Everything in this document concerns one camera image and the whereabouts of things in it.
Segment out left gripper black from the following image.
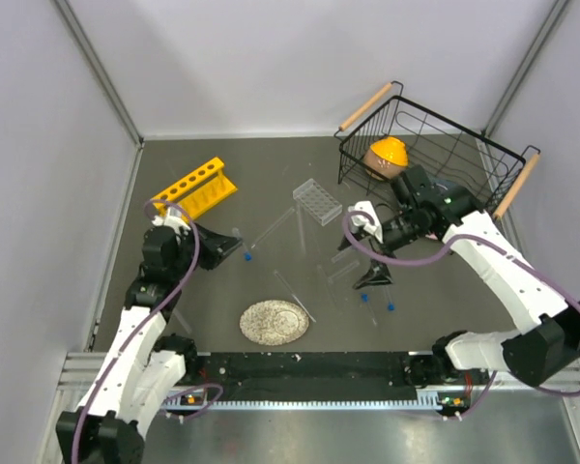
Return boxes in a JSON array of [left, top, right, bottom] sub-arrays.
[[169, 220, 243, 279]]

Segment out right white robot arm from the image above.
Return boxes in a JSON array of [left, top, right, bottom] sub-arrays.
[[339, 165, 580, 390]]

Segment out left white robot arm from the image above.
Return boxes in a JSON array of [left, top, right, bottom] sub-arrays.
[[55, 219, 243, 463]]

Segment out short clear glass tube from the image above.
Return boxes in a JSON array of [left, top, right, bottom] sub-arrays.
[[328, 260, 360, 283]]

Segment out clear tube centre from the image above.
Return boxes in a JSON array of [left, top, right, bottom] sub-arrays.
[[317, 264, 340, 312]]

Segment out yellow test tube rack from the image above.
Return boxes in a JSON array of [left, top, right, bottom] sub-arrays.
[[154, 157, 238, 219]]

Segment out glass tube near plate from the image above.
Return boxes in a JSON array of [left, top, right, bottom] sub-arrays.
[[274, 269, 317, 323]]

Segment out clear acrylic tube rack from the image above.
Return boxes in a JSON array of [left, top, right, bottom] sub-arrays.
[[292, 179, 342, 226]]

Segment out speckled ceramic plate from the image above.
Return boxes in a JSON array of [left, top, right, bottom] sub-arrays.
[[239, 300, 310, 347]]

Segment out brown and yellow bowl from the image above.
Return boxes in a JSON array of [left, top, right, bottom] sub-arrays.
[[362, 136, 409, 181]]

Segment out blue glazed bowl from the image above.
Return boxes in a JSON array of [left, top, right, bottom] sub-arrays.
[[429, 177, 459, 192]]

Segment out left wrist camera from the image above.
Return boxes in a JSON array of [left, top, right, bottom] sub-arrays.
[[151, 202, 190, 234]]

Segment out black wire basket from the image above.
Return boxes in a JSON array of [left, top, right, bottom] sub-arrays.
[[333, 80, 540, 219]]

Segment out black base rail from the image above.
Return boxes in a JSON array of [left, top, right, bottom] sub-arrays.
[[199, 352, 442, 402]]

